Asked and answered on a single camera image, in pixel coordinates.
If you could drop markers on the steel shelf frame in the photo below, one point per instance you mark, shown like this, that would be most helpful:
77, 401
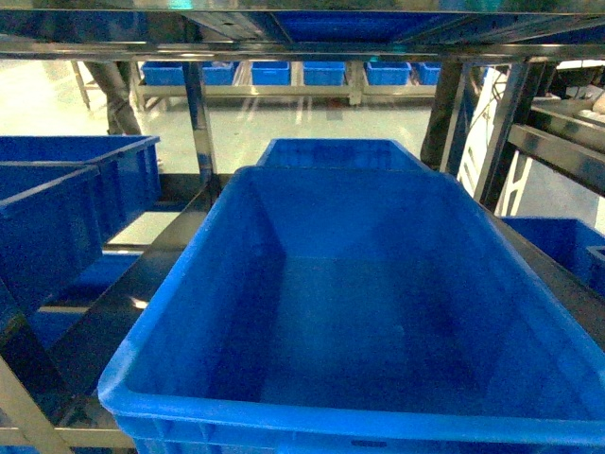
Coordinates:
528, 33

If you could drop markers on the blue bin left near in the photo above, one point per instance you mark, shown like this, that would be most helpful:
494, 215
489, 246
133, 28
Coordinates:
49, 230

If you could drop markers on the blue bin right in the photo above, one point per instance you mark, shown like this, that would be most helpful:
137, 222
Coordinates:
570, 242

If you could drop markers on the large blue bin front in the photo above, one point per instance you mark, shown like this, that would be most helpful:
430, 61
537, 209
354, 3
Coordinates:
321, 310

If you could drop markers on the blue bin left far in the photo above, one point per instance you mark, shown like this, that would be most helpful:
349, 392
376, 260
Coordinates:
128, 182

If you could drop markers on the blue bin behind front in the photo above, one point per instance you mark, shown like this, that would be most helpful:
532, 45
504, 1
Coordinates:
340, 153

